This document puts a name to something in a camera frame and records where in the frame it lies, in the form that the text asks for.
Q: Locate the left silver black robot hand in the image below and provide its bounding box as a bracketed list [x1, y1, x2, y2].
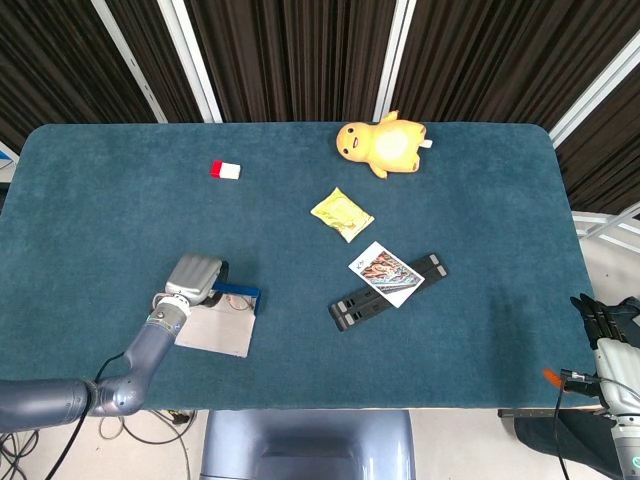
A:
[164, 252, 231, 307]

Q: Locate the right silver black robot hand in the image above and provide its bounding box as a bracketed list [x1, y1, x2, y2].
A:
[570, 292, 640, 414]

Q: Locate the blue and grey pouch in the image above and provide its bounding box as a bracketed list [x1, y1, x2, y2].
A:
[174, 281, 263, 359]

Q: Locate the dark fabric bundle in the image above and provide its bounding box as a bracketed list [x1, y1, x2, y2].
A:
[514, 414, 624, 480]

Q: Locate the red and white small box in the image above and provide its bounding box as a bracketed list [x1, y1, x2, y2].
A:
[208, 159, 242, 180]

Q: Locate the blue velvet table cover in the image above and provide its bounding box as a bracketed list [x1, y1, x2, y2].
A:
[0, 122, 599, 412]

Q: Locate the white metal rack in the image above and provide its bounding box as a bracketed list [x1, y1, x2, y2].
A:
[572, 207, 640, 254]

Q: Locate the yellow snack packet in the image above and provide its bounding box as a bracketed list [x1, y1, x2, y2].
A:
[309, 186, 376, 244]

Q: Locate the black folding laptop stand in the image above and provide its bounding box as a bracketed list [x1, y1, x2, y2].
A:
[327, 253, 449, 333]

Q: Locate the white printed picture card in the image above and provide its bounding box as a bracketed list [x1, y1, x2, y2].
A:
[347, 240, 426, 309]

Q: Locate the grey-blue robot torso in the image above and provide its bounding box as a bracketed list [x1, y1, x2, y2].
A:
[199, 409, 417, 480]

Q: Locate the white blue board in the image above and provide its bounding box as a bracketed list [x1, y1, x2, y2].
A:
[0, 139, 21, 186]

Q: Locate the yellow plush toy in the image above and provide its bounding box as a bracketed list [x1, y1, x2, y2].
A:
[335, 109, 434, 180]

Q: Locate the dark brown pleated curtain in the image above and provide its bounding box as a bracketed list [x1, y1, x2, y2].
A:
[0, 0, 640, 216]

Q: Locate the black cable with orange tip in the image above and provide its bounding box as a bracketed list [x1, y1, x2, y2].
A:
[543, 368, 604, 480]

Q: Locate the metal table frame rail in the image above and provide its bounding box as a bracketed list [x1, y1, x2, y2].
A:
[498, 407, 601, 420]

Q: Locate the thin grey floor cable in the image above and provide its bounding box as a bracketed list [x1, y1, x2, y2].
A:
[98, 409, 197, 480]

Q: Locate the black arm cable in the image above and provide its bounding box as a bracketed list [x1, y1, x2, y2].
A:
[45, 351, 127, 480]

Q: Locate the white frame post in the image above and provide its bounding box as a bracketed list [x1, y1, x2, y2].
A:
[372, 0, 417, 124]
[547, 32, 640, 150]
[157, 0, 224, 124]
[91, 0, 169, 124]

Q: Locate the tangled floor cable bundle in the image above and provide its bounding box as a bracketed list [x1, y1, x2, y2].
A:
[0, 429, 42, 480]

